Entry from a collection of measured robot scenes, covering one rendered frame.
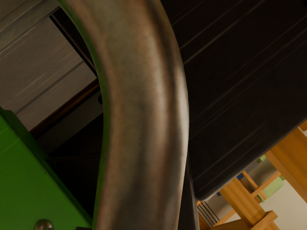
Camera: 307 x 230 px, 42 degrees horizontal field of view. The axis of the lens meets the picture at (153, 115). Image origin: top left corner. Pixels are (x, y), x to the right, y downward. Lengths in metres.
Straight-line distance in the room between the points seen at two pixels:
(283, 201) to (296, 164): 8.86
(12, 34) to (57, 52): 0.46
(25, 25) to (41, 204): 0.11
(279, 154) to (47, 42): 0.60
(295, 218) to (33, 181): 9.74
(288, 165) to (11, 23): 0.84
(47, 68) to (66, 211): 0.52
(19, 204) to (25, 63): 0.47
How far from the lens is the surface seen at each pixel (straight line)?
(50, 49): 0.69
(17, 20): 0.26
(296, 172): 1.01
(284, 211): 9.86
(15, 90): 0.74
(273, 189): 9.25
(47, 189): 0.23
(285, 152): 1.01
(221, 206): 9.45
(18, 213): 0.24
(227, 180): 0.29
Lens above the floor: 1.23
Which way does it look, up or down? 13 degrees down
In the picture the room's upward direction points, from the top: 141 degrees clockwise
